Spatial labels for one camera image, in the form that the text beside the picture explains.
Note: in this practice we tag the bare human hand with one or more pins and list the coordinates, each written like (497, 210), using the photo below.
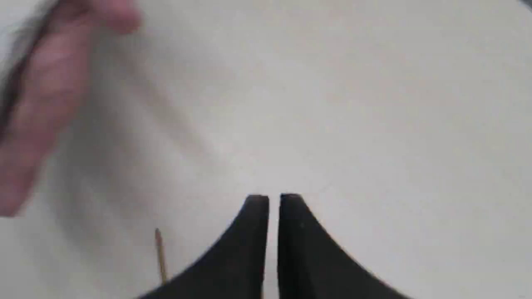
(46, 82)

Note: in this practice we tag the black gold precision screwdriver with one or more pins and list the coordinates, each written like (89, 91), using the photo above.
(162, 266)

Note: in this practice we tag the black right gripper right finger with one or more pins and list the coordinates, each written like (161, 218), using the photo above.
(311, 265)

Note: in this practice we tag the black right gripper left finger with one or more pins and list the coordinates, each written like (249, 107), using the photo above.
(233, 268)

